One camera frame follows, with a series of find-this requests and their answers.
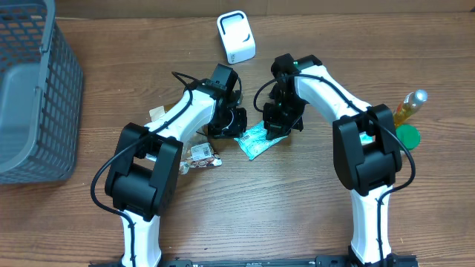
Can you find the white barcode scanner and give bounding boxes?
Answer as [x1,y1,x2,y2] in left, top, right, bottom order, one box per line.
[217,10,256,65]

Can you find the brown snack packet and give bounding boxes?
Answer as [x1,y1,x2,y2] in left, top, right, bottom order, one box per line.
[148,103,223,175]

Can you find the dark grey plastic basket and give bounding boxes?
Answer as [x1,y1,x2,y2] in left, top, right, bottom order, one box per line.
[1,0,84,184]

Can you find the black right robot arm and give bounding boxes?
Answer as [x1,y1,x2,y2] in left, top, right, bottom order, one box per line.
[262,53,402,266]

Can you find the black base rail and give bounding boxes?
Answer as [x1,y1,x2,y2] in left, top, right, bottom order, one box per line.
[89,255,419,267]

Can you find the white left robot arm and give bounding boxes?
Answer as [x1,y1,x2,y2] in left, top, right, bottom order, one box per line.
[101,64,247,266]

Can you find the light blue wipes pack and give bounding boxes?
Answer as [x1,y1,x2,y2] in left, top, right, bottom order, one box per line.
[235,121,284,160]

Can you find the yellow bottle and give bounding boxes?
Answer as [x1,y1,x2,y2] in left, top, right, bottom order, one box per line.
[393,89,428,128]

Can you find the teal tissue pack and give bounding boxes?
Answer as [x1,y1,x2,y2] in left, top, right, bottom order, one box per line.
[359,133,374,145]

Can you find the green lid jar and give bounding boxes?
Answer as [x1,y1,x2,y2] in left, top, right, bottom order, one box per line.
[396,125,421,151]

